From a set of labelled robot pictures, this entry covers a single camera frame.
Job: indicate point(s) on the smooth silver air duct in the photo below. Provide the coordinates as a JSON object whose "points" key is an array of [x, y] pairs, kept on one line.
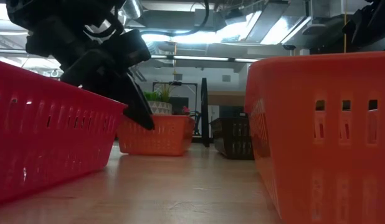
{"points": [[132, 8]]}

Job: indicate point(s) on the black screen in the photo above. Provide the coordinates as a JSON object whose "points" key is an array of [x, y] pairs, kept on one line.
{"points": [[179, 104]]}

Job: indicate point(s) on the small red flower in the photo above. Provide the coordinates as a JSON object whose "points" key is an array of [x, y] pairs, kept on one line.
{"points": [[186, 109]]}

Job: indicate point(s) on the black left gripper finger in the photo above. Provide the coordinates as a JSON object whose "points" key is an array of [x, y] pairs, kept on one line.
{"points": [[138, 105]]}

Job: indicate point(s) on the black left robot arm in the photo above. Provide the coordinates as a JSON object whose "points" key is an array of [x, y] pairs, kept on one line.
{"points": [[30, 12]]}

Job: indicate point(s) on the green potted plant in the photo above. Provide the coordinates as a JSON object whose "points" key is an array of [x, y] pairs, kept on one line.
{"points": [[155, 95]]}

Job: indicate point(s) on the black plastic basket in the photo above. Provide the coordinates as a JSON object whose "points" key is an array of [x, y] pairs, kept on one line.
{"points": [[233, 140]]}

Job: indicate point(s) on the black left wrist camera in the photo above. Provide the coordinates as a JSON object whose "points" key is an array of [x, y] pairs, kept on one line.
{"points": [[133, 49]]}

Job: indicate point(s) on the long ceiling light bar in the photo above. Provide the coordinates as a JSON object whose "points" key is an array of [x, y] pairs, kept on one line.
{"points": [[198, 58]]}

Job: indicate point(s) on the red plastic basket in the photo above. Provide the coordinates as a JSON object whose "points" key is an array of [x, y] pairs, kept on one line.
{"points": [[55, 140]]}

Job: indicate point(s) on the black shelf post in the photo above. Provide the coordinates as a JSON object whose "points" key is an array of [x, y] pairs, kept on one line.
{"points": [[205, 112]]}

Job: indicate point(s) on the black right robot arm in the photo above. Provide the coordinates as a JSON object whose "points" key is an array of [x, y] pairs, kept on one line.
{"points": [[373, 21]]}

